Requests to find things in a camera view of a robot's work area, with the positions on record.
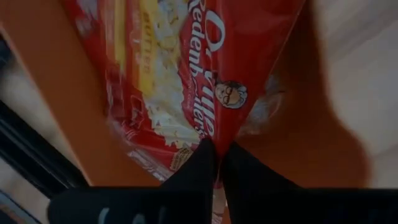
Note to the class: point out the red popcorn bag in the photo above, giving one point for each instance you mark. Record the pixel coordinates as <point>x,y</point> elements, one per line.
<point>242,46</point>

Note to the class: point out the orange plastic basket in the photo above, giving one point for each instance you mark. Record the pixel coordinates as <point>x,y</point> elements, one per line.
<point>311,149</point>

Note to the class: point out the black metal table frame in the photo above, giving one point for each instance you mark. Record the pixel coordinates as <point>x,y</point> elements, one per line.
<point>31,155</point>

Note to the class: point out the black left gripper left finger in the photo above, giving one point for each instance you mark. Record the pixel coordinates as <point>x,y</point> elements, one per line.
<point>174,202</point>

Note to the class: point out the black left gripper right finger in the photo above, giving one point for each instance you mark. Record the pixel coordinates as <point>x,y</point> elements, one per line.
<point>280,205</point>

